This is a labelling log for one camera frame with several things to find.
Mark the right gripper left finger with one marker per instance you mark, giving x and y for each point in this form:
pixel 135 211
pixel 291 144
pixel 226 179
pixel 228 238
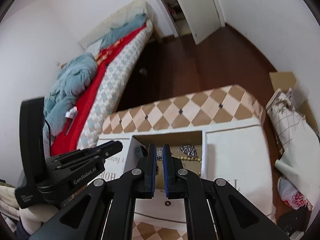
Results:
pixel 105 209

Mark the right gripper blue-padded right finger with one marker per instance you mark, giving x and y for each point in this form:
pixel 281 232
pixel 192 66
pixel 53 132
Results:
pixel 215 209

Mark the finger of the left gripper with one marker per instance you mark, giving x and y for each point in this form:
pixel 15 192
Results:
pixel 105 149

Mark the white cardboard jewelry box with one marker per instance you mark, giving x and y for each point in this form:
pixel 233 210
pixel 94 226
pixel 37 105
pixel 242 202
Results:
pixel 184 145

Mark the red bed sheet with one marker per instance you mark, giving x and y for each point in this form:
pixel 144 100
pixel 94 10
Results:
pixel 92 97

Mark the white crumpled tissue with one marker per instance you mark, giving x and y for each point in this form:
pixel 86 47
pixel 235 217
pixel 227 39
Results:
pixel 71 114

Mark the red white plastic bag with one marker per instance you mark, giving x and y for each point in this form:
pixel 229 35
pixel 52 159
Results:
pixel 290 195

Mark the bed with checkered mattress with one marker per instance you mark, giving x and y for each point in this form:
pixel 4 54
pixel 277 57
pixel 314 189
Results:
pixel 120 67

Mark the blue-grey quilt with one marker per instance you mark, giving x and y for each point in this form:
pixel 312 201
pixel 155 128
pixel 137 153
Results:
pixel 77 75

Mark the grid pattern white fabric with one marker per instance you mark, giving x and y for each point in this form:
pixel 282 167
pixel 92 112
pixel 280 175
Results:
pixel 284 117

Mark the brown diamond pattern table cover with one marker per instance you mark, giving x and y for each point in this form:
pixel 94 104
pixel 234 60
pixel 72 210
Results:
pixel 226 104

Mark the brown cardboard box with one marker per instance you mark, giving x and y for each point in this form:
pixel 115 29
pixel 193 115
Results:
pixel 297 93

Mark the white door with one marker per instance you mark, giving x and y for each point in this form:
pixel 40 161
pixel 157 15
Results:
pixel 204 17

